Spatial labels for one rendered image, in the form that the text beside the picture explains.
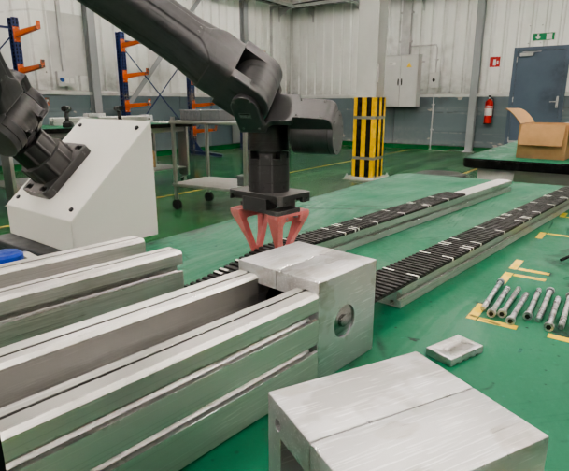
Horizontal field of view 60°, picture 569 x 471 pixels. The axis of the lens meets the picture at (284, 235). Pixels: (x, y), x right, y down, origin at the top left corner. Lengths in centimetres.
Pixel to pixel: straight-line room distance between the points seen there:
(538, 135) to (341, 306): 210
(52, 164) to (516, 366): 78
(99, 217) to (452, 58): 1127
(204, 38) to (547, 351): 50
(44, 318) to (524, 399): 42
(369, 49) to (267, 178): 628
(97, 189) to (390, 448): 73
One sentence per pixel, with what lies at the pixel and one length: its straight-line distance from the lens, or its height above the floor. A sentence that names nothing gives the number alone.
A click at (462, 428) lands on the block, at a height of 87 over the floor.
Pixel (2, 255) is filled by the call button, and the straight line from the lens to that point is 65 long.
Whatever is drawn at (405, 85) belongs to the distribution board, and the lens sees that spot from 1193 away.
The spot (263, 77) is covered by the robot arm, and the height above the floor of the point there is 105.
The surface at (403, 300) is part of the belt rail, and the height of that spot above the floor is 79.
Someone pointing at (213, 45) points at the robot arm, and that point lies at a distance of 62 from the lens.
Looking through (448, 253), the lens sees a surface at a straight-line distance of 74.
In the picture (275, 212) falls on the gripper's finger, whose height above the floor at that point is 88.
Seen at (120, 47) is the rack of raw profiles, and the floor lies 195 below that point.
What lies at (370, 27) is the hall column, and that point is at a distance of 695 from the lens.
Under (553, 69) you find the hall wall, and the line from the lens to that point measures 1140.
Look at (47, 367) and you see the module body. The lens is 37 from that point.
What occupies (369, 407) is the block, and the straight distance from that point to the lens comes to 26.
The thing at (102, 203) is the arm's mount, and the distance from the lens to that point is 90.
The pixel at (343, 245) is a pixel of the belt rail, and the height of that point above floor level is 79.
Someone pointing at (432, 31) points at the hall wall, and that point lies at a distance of 1214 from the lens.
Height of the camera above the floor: 102
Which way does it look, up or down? 15 degrees down
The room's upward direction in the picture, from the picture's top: straight up
